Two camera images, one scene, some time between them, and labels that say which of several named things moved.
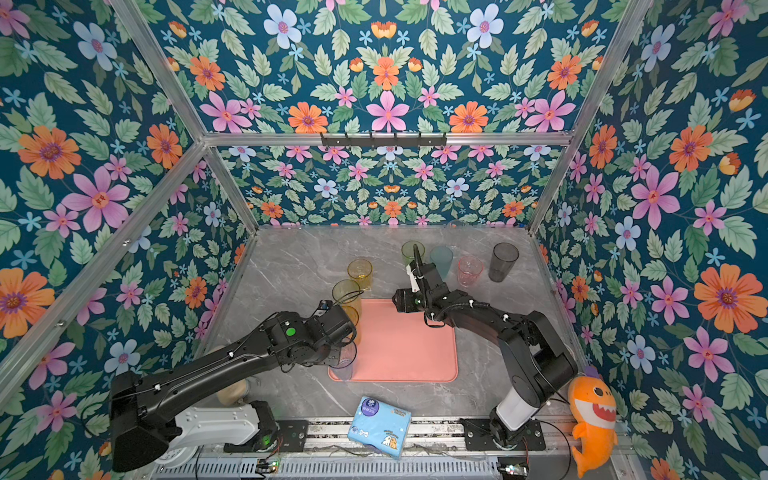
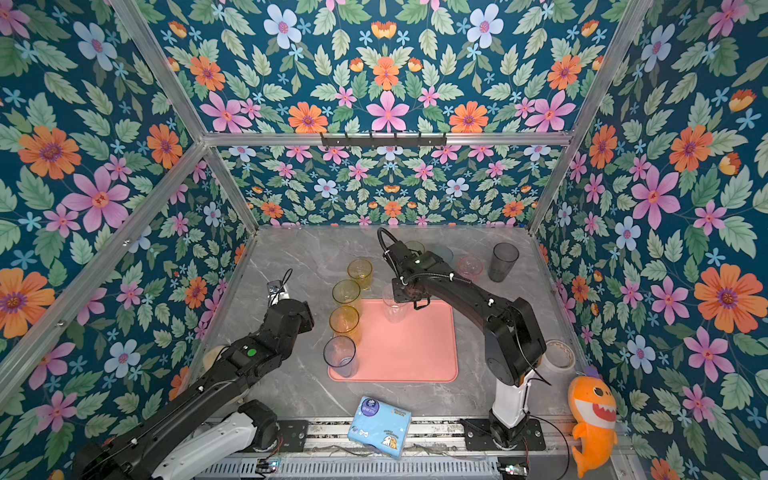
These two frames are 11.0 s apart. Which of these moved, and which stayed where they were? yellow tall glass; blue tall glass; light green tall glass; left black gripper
Moved: left black gripper
Stayed: light green tall glass; yellow tall glass; blue tall glass
